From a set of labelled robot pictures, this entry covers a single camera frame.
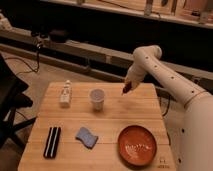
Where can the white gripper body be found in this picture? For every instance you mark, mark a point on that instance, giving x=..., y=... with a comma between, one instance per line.
x=135, y=74

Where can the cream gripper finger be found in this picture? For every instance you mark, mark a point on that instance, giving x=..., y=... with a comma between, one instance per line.
x=134, y=85

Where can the red pepper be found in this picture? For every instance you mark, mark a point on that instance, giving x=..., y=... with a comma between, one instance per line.
x=127, y=88

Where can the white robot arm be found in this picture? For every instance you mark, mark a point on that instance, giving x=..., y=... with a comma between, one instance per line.
x=196, y=150

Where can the orange ceramic bowl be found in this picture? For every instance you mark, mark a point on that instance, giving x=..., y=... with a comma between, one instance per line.
x=137, y=145

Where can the blue sponge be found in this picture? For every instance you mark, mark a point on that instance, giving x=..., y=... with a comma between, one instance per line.
x=86, y=137

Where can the small white bottle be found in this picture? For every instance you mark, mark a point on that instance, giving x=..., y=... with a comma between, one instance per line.
x=65, y=96

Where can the black power adapter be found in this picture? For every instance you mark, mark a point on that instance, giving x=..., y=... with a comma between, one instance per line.
x=59, y=36

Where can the black and white striped block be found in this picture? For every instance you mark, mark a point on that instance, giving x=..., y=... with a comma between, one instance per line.
x=52, y=143

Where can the black office chair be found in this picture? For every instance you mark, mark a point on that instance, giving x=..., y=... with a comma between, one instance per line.
x=12, y=97

